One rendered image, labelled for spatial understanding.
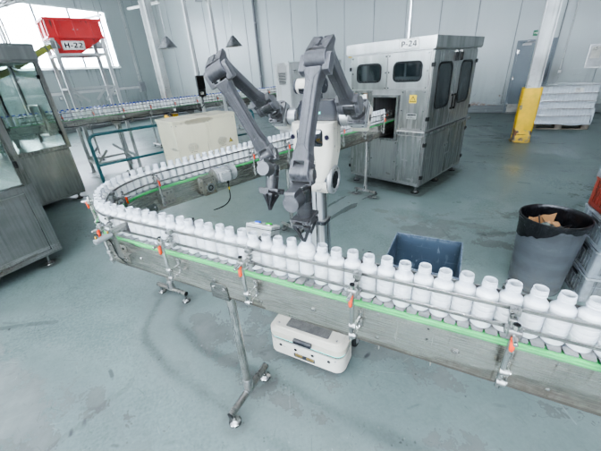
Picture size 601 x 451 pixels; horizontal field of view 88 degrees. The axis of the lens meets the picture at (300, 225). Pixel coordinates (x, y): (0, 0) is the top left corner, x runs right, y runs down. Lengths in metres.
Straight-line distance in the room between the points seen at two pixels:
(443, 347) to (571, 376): 0.32
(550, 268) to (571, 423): 1.11
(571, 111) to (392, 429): 9.26
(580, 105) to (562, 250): 7.65
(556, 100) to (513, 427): 8.79
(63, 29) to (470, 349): 7.52
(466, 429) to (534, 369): 1.00
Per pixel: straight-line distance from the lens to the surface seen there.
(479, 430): 2.15
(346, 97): 1.40
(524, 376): 1.22
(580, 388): 1.24
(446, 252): 1.71
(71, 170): 6.38
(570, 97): 10.27
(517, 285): 1.10
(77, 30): 7.70
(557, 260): 2.98
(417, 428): 2.06
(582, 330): 1.14
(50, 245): 4.25
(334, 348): 2.00
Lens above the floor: 1.74
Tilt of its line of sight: 27 degrees down
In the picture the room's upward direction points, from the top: 4 degrees counter-clockwise
